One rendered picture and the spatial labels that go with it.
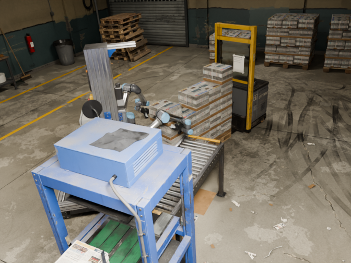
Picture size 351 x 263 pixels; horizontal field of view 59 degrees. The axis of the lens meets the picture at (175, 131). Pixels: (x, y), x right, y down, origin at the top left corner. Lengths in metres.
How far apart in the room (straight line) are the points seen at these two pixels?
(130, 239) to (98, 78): 1.81
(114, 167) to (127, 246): 0.90
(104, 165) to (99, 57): 1.76
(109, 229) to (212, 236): 1.37
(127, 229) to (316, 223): 2.28
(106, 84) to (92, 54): 0.36
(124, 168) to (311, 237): 2.59
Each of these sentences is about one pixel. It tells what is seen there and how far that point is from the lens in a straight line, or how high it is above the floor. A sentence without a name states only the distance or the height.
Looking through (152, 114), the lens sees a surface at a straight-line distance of 4.32.
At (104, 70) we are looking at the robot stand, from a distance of 3.59.
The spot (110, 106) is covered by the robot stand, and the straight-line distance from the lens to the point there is 3.74.
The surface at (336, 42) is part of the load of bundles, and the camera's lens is 8.86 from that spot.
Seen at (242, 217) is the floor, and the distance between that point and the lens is 4.01.
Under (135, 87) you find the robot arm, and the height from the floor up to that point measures 1.32.
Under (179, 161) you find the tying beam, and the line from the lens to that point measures 2.20.
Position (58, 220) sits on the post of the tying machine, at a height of 1.08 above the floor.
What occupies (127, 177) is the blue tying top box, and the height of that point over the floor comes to 1.63.
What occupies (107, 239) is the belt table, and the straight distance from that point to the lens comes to 2.79.
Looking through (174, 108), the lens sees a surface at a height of 1.05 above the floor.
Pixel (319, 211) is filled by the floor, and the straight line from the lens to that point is 4.29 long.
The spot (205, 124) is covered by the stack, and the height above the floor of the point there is 0.55.
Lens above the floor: 2.80
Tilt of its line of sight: 29 degrees down
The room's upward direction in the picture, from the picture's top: 4 degrees counter-clockwise
